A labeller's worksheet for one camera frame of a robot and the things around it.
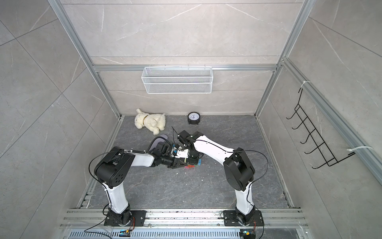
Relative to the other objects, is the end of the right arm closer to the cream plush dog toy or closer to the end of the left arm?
the end of the left arm

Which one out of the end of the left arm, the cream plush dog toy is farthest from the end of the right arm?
the cream plush dog toy

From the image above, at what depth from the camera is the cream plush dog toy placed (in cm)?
106

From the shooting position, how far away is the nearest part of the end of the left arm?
0.81 metres

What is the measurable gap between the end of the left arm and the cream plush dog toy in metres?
0.25

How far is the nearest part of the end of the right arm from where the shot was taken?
0.64m

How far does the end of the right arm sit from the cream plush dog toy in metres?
0.38
